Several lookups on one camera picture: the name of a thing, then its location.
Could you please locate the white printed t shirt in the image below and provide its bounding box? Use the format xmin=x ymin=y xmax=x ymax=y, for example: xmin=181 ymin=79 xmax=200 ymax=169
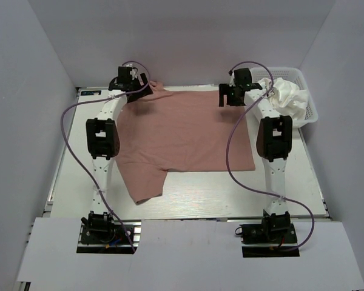
xmin=268 ymin=78 xmax=310 ymax=121

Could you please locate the blue label sticker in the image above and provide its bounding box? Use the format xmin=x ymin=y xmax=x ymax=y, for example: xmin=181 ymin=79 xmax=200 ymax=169
xmin=80 ymin=90 xmax=102 ymax=96

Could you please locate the white plastic basket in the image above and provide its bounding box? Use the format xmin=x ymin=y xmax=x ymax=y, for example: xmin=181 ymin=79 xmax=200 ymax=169
xmin=249 ymin=67 xmax=318 ymax=129

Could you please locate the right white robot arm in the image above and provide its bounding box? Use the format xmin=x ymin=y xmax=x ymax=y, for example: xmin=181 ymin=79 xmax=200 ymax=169
xmin=219 ymin=68 xmax=292 ymax=217

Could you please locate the pink t shirt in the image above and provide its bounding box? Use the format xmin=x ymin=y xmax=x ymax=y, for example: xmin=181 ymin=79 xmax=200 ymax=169
xmin=116 ymin=82 xmax=255 ymax=203

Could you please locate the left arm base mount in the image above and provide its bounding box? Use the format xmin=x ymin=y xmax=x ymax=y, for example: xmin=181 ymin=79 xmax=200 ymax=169
xmin=76 ymin=212 xmax=141 ymax=255

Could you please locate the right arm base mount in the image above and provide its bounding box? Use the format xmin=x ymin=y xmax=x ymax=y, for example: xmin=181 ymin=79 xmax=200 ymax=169
xmin=235 ymin=211 xmax=300 ymax=258

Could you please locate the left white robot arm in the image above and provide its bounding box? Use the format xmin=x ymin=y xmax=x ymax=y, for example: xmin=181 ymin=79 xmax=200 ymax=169
xmin=86 ymin=61 xmax=153 ymax=214

